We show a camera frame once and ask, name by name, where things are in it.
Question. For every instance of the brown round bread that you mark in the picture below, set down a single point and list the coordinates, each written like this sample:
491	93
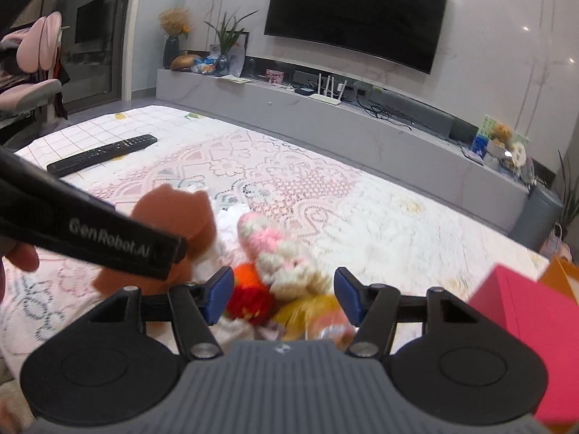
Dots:
185	62

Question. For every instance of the blue white snack packets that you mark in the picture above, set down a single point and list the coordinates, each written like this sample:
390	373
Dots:
204	65

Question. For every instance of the small black box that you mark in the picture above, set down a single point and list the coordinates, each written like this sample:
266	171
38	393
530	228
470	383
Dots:
304	91

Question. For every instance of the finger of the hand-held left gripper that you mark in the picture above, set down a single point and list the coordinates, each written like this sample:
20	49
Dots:
169	255

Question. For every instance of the grey television cabinet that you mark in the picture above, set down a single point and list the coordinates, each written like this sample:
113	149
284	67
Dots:
316	122

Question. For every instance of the grey round bin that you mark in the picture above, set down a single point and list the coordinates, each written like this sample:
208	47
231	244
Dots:
538	217

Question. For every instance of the white pink lace tablecloth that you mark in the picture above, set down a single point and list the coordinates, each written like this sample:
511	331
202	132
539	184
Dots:
316	190

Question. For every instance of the white router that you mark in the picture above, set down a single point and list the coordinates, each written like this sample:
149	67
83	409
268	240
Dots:
324	98

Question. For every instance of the brown teddy bear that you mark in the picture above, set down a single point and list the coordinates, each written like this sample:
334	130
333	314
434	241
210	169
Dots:
502	135

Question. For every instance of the black remote control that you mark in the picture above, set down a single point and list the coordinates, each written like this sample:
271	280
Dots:
99	156

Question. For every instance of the sheets of paper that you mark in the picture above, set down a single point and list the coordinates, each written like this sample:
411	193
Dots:
235	79

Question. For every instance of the black curved television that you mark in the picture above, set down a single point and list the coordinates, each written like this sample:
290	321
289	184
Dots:
357	13

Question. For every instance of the tall green houseplant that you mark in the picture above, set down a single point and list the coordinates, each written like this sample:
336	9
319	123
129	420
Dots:
570	194

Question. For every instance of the pink cardboard box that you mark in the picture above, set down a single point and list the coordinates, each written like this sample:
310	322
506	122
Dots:
533	330

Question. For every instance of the brown plush toy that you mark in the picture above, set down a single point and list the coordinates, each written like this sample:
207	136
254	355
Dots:
181	217

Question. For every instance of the teddy bear with gift items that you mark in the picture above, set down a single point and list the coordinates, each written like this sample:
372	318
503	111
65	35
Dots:
488	124

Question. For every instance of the orange cardboard box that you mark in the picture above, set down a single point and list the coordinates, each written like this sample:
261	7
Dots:
565	275

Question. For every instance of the person's left hand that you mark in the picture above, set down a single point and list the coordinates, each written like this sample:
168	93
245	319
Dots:
22	257

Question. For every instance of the yellow foil snack bag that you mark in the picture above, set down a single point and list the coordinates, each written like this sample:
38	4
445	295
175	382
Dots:
307	314

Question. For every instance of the green plant in glass vase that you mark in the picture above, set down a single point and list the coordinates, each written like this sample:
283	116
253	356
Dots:
226	36

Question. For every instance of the pink desk chair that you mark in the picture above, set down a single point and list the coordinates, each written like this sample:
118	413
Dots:
38	49

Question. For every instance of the grey soundbar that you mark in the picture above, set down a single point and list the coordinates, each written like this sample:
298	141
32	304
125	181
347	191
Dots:
416	113

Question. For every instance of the glass sliding door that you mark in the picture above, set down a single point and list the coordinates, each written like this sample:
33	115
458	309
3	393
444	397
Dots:
90	54

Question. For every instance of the pink white crochet toy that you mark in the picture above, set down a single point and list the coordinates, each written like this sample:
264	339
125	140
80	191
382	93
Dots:
280	257

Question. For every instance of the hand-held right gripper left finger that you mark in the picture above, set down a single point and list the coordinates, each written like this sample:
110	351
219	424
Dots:
220	296

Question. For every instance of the dried flower bunch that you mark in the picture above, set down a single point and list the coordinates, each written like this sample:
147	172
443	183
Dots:
174	22

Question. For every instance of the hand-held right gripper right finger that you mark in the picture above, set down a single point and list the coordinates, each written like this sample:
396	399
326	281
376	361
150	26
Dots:
349	297

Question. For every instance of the orange red crochet toy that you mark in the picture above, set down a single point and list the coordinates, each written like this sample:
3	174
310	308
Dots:
251	300

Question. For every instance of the pink card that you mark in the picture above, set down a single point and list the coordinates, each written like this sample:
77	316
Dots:
275	77

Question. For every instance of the dark vase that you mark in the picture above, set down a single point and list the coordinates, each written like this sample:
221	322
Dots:
172	52

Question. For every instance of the blue box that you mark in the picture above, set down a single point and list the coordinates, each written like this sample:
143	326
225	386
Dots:
479	145

